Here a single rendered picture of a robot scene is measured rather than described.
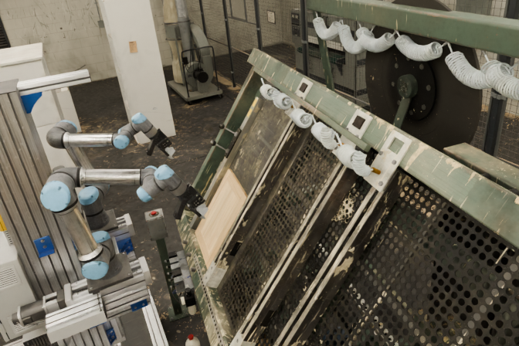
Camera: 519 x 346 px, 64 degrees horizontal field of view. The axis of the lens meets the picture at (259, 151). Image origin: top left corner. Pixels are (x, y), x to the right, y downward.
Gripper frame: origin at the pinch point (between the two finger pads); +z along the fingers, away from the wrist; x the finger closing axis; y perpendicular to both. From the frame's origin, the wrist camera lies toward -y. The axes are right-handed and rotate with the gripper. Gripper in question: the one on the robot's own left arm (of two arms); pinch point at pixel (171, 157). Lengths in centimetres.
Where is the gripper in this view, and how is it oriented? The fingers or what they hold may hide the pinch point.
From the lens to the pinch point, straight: 266.7
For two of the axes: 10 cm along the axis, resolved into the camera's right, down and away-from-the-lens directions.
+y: 7.6, -6.5, 0.9
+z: 5.0, 6.6, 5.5
